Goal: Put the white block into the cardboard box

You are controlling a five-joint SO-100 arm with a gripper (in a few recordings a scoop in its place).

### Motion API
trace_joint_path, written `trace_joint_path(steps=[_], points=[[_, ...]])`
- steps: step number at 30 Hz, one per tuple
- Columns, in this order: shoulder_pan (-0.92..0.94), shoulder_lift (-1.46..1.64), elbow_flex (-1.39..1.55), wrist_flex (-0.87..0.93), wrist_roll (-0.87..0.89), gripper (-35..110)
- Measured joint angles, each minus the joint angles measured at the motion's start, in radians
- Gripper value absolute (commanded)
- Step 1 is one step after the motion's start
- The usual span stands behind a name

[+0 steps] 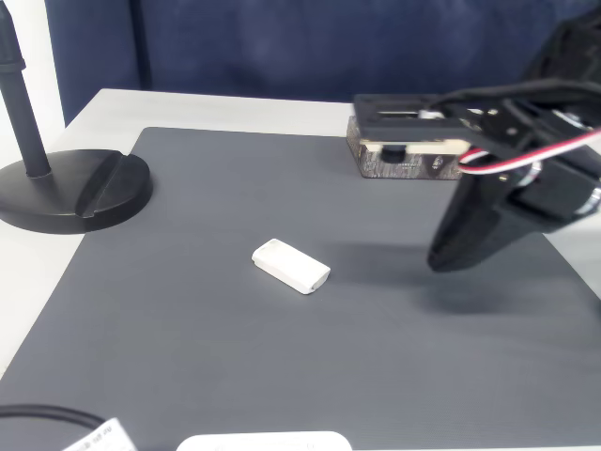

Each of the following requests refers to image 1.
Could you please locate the small white block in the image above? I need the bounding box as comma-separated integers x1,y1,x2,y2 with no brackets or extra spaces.
251,238,331,297

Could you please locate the patterned cardboard box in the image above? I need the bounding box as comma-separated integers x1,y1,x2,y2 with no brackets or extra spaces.
346,115,470,181

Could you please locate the dark blue curtain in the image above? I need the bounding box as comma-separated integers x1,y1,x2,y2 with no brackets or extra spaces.
44,0,601,107

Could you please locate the grey desk mat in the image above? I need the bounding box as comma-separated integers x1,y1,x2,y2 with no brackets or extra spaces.
0,125,601,451

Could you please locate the white flat device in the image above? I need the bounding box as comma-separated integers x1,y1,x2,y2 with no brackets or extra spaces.
175,430,353,451

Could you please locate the white paper label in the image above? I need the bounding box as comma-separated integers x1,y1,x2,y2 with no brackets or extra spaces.
62,416,138,451

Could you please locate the white red black servo cable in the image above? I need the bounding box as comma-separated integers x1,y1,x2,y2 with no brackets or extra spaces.
457,126,601,179

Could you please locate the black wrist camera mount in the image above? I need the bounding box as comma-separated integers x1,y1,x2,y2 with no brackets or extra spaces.
351,92,475,163

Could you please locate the black camera cable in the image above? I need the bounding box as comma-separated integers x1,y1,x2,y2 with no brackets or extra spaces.
430,80,601,105

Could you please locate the black camera stand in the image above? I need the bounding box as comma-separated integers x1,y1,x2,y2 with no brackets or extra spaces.
0,0,154,235

